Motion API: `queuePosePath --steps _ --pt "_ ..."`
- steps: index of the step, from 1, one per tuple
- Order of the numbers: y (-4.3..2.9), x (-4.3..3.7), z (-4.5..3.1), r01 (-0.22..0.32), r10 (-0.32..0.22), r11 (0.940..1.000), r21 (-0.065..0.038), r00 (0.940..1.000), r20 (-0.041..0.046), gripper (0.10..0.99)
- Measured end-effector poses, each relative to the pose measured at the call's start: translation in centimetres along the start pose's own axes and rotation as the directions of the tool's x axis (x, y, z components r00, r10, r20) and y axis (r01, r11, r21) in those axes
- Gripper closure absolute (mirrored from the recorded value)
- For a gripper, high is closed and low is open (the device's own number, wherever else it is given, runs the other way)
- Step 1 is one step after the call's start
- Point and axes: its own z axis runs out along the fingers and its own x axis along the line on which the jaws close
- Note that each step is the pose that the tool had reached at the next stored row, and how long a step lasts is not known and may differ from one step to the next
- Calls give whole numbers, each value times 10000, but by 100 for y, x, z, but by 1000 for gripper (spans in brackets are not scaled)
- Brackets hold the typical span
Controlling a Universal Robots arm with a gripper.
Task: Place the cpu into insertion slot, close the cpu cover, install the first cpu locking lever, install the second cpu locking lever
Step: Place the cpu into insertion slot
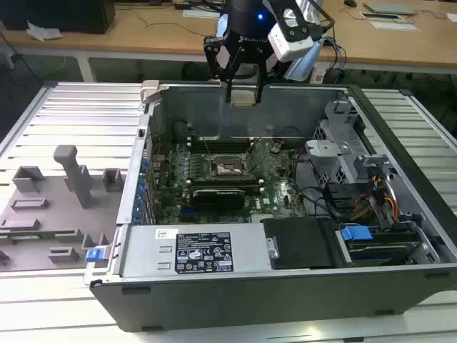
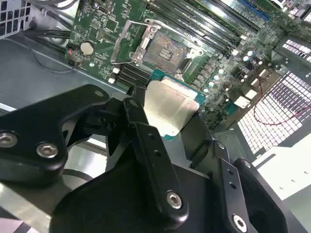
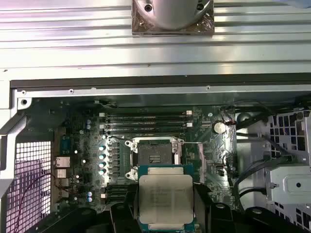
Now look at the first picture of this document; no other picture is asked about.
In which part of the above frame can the orange yellow wire bundle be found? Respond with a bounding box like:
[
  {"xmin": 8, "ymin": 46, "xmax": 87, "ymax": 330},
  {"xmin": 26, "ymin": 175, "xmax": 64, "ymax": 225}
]
[{"xmin": 351, "ymin": 174, "xmax": 399, "ymax": 222}]

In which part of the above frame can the grey parts rack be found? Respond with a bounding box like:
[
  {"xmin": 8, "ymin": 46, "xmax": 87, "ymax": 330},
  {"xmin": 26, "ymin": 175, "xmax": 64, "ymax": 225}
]
[{"xmin": 0, "ymin": 144, "xmax": 126, "ymax": 272}]

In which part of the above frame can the white paper sheet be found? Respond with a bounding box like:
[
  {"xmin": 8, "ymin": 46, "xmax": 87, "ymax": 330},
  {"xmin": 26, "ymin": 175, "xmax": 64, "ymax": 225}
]
[{"xmin": 369, "ymin": 20, "xmax": 421, "ymax": 34}]

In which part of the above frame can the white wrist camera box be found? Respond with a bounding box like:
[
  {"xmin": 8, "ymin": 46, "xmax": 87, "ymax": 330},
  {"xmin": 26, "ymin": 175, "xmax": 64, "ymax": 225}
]
[{"xmin": 267, "ymin": 0, "xmax": 313, "ymax": 62}]

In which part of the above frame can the silver power supply box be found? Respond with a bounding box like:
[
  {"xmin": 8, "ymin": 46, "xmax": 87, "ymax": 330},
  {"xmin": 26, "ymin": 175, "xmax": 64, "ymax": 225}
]
[{"xmin": 119, "ymin": 224, "xmax": 272, "ymax": 278}]

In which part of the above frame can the black graphics card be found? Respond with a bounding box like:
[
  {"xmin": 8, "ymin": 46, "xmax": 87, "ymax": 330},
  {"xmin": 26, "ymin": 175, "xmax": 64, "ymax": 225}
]
[{"xmin": 191, "ymin": 187, "xmax": 248, "ymax": 219}]

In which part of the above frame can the green motherboard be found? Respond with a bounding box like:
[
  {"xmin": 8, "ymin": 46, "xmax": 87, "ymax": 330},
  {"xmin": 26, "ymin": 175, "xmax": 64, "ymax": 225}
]
[{"xmin": 149, "ymin": 137, "xmax": 311, "ymax": 226}]

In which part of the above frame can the green RAM stick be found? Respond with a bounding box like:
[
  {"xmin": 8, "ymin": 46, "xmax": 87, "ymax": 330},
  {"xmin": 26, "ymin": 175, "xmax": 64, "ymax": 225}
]
[{"xmin": 6, "ymin": 232, "xmax": 56, "ymax": 240}]

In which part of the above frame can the white keyboard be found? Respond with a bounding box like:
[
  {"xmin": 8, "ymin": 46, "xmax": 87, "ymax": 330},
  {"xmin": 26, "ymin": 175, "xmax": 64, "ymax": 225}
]
[{"xmin": 182, "ymin": 9, "xmax": 221, "ymax": 19}]

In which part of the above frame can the black camera cable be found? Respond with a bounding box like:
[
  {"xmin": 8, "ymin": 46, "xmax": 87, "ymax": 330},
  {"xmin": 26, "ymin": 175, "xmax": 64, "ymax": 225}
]
[{"xmin": 306, "ymin": 0, "xmax": 336, "ymax": 37}]

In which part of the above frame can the silver CPU plate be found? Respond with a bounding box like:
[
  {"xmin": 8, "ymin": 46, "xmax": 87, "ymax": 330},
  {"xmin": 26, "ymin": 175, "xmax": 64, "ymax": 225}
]
[{"xmin": 231, "ymin": 90, "xmax": 257, "ymax": 108}]

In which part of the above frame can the hard disk in blue carrier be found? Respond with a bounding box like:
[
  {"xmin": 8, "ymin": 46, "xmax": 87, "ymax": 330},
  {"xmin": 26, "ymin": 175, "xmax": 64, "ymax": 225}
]
[{"xmin": 338, "ymin": 224, "xmax": 422, "ymax": 267}]

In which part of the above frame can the black computer tower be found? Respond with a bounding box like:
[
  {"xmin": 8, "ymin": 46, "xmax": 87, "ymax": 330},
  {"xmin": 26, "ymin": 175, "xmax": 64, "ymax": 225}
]
[{"xmin": 0, "ymin": 0, "xmax": 117, "ymax": 36}]

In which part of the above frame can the metal socket cover frame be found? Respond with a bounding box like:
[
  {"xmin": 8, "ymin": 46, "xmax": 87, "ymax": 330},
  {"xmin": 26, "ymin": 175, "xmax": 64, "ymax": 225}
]
[{"xmin": 239, "ymin": 141, "xmax": 260, "ymax": 173}]

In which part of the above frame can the grey case latch handle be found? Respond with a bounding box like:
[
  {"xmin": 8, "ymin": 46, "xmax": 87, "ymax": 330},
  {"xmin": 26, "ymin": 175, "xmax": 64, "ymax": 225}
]
[{"xmin": 140, "ymin": 80, "xmax": 169, "ymax": 105}]

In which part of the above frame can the black plastic shroud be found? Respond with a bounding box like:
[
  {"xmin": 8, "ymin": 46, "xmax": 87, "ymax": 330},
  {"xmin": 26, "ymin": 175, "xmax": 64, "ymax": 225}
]
[{"xmin": 260, "ymin": 217, "xmax": 343, "ymax": 271}]

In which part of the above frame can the blue case latch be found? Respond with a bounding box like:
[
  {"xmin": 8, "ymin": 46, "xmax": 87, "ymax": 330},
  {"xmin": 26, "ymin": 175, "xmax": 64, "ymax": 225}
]
[{"xmin": 86, "ymin": 248, "xmax": 110, "ymax": 265}]

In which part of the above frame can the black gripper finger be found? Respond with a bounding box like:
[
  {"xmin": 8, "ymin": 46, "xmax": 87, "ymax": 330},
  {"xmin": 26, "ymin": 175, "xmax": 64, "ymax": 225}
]
[
  {"xmin": 254, "ymin": 53, "xmax": 275, "ymax": 106},
  {"xmin": 204, "ymin": 35, "xmax": 243, "ymax": 104}
]

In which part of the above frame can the CPU socket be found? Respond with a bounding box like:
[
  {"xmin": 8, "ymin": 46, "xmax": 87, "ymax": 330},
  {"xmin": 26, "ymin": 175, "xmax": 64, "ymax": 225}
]
[{"xmin": 210, "ymin": 155, "xmax": 251, "ymax": 179}]

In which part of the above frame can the white crumpled paper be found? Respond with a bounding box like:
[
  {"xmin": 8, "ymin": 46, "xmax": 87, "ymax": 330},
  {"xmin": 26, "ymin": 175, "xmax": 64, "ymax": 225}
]
[{"xmin": 26, "ymin": 19, "xmax": 64, "ymax": 43}]

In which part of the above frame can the white flat device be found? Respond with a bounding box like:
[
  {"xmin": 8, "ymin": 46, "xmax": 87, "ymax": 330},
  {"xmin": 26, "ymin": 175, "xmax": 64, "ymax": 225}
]
[{"xmin": 359, "ymin": 11, "xmax": 401, "ymax": 21}]

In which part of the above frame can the grey metal drive cage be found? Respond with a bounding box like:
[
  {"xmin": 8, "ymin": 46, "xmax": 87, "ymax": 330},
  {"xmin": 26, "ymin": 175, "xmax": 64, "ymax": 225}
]
[{"xmin": 305, "ymin": 99, "xmax": 393, "ymax": 187}]

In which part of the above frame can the grey laptop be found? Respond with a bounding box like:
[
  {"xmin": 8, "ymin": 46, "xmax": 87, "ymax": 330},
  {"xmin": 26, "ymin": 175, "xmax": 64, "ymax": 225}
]
[{"xmin": 363, "ymin": 1, "xmax": 418, "ymax": 16}]

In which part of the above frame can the wooden desk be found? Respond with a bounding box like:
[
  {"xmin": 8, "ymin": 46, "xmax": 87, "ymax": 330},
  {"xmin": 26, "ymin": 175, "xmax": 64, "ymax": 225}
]
[{"xmin": 0, "ymin": 0, "xmax": 457, "ymax": 76}]

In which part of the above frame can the black open PC case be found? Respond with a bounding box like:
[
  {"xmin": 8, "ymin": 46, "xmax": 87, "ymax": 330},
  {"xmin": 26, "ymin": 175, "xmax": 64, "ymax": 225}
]
[{"xmin": 84, "ymin": 80, "xmax": 457, "ymax": 333}]

